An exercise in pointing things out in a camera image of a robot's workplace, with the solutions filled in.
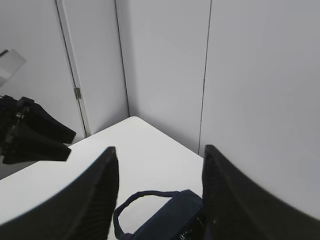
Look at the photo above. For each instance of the metal door hinge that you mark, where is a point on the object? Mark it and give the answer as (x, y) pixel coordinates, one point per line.
(77, 92)

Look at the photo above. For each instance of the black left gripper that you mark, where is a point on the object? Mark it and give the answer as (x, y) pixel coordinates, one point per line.
(28, 133)

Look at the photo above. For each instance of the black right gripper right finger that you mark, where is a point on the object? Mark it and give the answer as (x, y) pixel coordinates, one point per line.
(237, 208)

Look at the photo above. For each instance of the dark navy lunch bag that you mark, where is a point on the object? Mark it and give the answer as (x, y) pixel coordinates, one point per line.
(181, 218)

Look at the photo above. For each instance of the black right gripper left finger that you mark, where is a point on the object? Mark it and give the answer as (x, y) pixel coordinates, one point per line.
(83, 210)

